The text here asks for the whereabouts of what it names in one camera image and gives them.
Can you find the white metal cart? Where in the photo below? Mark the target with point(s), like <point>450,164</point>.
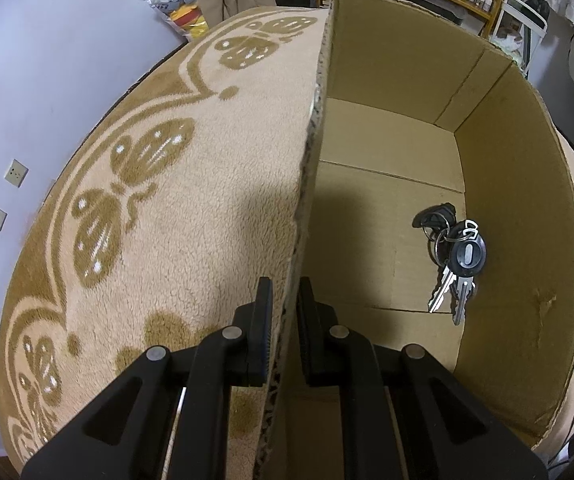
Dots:
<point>527,15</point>

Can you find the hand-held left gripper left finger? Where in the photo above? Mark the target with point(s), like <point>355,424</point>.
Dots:
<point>263,355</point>

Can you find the bunch of keys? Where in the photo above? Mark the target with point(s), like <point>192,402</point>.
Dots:
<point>467,255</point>

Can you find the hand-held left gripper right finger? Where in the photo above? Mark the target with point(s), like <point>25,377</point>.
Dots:
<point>307,345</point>

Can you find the beige butterfly print blanket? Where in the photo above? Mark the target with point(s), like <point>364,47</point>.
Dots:
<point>207,170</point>

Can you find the clear bag of colourful items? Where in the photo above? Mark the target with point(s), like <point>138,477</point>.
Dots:
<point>179,5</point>

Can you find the brown cardboard box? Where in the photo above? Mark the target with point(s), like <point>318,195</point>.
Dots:
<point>512,220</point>

